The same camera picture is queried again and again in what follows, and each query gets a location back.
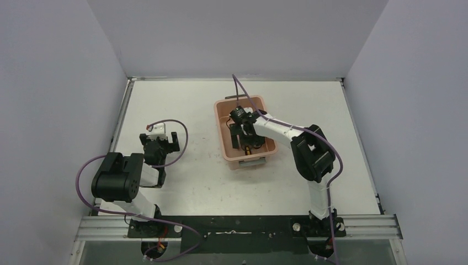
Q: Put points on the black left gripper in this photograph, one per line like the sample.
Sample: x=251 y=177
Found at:
x=159 y=142

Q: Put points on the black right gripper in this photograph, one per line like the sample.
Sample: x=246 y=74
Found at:
x=259 y=141

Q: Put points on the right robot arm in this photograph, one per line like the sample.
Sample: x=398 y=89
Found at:
x=314 y=160

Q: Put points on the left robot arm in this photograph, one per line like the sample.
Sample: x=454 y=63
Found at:
x=119 y=178

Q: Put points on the pink plastic bin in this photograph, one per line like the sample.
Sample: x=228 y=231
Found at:
x=236 y=158

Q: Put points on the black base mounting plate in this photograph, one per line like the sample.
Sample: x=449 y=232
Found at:
x=297 y=234

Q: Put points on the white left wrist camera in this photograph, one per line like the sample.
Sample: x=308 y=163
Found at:
x=157 y=131

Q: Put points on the aluminium frame rail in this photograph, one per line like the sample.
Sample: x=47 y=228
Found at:
x=106 y=228

